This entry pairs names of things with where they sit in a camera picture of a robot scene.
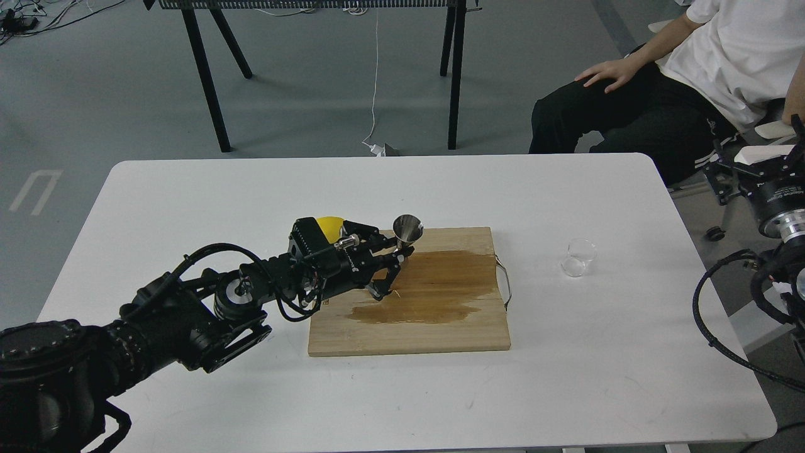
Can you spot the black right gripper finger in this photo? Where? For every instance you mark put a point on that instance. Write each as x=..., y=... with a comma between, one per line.
x=791, y=165
x=722, y=177

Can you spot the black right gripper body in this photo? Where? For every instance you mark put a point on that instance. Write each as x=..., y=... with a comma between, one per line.
x=777, y=205

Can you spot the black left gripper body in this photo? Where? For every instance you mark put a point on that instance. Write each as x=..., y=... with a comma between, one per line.
x=317, y=272

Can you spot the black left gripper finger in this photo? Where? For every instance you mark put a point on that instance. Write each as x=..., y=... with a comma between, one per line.
x=376, y=273
x=371, y=242

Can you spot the steel double jigger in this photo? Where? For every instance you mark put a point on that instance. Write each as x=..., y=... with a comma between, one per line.
x=407, y=230

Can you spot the small clear glass cup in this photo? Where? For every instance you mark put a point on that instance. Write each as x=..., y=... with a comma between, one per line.
x=579, y=256

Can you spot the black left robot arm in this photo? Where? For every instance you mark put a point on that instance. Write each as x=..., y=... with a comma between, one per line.
x=58, y=376

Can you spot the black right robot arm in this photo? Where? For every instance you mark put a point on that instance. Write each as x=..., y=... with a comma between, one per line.
x=776, y=304

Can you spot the person's right hand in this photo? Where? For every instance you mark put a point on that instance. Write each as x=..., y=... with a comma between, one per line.
x=617, y=72

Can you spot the office chair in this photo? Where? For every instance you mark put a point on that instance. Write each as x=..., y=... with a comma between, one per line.
x=768, y=176

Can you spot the yellow lemon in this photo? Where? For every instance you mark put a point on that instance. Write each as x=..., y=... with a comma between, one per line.
x=331, y=228

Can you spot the wooden cutting board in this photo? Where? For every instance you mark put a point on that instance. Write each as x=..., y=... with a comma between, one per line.
x=445, y=299

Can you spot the seated person white shirt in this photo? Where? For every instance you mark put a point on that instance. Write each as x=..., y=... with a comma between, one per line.
x=708, y=75

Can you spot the black metal table frame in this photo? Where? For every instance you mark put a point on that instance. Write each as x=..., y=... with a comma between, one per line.
x=248, y=39

